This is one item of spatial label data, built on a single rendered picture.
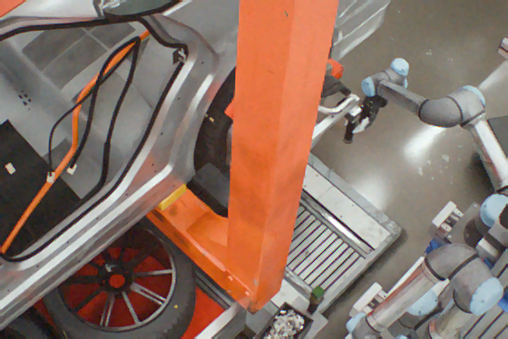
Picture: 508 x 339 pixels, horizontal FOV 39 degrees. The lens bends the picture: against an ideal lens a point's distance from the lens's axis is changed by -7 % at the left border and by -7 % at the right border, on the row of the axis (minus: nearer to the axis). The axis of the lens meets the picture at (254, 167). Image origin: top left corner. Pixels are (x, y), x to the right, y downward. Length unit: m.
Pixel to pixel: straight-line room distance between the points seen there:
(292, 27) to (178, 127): 1.19
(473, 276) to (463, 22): 2.94
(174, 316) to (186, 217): 0.40
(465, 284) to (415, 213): 1.80
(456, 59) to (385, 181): 1.04
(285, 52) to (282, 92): 0.14
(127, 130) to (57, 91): 0.37
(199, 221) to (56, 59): 0.88
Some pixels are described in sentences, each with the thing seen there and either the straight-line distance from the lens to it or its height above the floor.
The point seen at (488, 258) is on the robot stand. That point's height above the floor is 1.22.
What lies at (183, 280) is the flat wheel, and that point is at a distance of 3.10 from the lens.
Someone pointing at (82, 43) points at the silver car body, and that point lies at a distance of 3.13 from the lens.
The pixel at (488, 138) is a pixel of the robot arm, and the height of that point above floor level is 1.11.
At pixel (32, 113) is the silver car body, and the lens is 3.25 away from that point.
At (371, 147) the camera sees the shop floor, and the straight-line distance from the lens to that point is 4.11.
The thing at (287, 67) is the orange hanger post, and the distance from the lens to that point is 1.72.
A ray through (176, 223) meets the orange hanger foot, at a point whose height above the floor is 0.68.
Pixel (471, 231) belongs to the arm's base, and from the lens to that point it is 2.94.
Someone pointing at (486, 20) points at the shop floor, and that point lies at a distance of 5.00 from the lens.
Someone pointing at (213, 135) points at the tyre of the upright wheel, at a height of 0.94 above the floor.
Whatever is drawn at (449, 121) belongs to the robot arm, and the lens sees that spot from 2.85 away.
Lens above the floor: 3.33
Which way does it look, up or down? 57 degrees down
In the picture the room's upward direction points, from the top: 6 degrees clockwise
